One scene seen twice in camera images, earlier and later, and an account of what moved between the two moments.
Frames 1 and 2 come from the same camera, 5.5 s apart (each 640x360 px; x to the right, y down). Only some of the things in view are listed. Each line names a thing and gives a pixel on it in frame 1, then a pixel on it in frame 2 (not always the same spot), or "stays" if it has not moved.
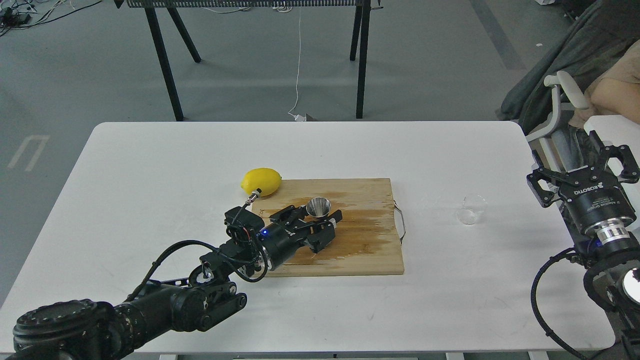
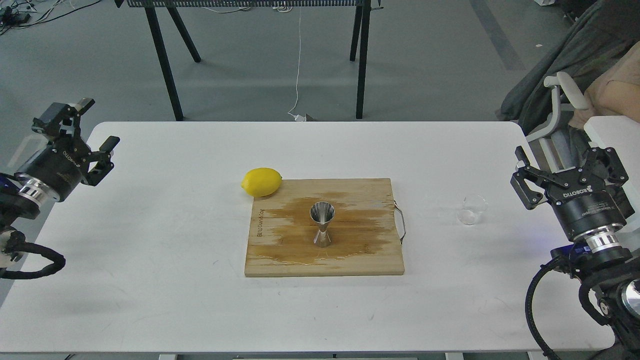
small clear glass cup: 473,204 stays
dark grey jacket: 595,36 stays
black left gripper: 281,239 -> 62,165
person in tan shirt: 616,92 stays
